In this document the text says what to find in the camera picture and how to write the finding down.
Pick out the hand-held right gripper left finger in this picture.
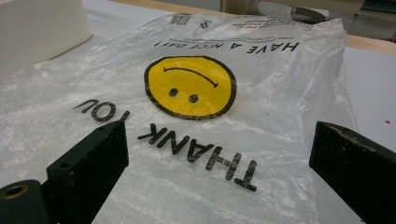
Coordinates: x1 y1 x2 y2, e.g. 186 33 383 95
41 120 130 224

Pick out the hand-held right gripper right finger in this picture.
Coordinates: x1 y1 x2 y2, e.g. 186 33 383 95
308 120 396 224

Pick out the clear smiley-print plastic bag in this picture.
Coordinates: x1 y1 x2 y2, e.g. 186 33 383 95
0 13 363 224

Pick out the white table board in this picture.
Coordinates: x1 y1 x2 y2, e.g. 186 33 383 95
49 0 396 224

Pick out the white plastic bin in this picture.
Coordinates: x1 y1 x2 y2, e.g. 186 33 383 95
0 0 93 77

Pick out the grey chair base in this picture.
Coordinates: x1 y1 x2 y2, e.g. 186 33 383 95
257 1 330 25

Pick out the wooden desk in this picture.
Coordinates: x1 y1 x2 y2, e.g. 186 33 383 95
221 0 366 16

